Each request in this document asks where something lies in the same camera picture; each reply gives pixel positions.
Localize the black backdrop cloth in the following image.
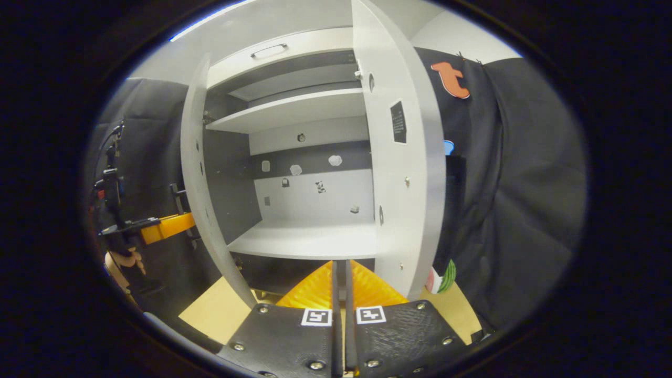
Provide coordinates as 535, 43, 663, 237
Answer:
87, 78, 221, 316
415, 46, 587, 337

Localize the white shoe cabinet door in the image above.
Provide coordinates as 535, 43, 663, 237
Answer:
180, 52, 258, 309
351, 0, 447, 301

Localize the white cabinet shelf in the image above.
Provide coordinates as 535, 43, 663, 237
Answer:
206, 88, 366, 134
228, 63, 363, 102
227, 219, 380, 261

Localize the black door handle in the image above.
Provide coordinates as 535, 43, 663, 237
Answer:
169, 183, 201, 250

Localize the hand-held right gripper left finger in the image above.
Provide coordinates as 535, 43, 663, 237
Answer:
218, 260, 343, 378

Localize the white double-door shoe cabinet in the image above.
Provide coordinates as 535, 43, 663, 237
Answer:
202, 26, 379, 297

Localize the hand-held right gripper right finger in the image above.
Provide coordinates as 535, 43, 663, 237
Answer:
345, 260, 468, 378

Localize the watermelon slice toy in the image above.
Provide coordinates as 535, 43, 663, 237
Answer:
425, 259, 457, 295

